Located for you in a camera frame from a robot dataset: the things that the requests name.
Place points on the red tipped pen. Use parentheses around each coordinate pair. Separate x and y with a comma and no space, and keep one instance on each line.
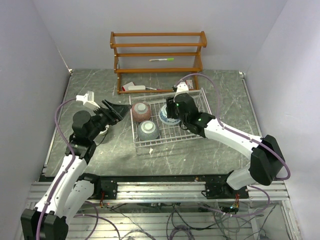
(152,89)

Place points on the red floral pattern bowl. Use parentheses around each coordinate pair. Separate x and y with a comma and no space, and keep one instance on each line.
(141,112)

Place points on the green capped marker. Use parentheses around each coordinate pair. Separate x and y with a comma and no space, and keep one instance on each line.
(161,60)

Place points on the aluminium mounting rail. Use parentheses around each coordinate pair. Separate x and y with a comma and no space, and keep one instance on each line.
(153,192)

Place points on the blue dotted bowl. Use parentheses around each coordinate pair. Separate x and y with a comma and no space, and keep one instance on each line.
(148,131)

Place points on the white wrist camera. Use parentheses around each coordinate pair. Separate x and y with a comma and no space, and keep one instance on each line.
(88,100)
(180,88)

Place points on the white rectangular eraser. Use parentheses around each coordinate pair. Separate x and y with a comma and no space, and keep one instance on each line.
(136,88)

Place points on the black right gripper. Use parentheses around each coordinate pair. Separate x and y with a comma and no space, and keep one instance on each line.
(171,105)

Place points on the teal pattern cream bowl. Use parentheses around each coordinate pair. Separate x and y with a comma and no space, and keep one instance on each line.
(104,132)

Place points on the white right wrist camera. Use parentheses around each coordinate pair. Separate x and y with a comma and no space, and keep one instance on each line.
(180,88)

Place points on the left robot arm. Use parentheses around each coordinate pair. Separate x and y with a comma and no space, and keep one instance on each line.
(71,187)

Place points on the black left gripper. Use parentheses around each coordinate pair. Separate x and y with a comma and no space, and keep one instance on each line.
(119,110)

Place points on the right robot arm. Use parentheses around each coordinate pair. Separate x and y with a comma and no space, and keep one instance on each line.
(264,154)

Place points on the red white small box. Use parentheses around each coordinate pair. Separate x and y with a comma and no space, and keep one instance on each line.
(189,83)

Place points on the red white card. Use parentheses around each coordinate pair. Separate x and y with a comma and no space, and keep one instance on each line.
(127,86)

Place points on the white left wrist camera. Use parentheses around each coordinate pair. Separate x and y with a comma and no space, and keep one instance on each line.
(88,100)

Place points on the white wire dish rack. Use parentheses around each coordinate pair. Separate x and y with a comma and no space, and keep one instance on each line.
(167,133)

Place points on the wooden shelf rack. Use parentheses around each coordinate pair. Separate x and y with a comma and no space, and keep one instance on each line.
(132,52)

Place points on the blue floral white bowl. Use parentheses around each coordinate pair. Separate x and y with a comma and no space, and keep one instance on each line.
(165,119)

